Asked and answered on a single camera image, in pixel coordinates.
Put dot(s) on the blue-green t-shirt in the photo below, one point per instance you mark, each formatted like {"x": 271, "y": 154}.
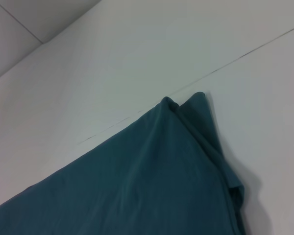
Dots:
{"x": 137, "y": 183}

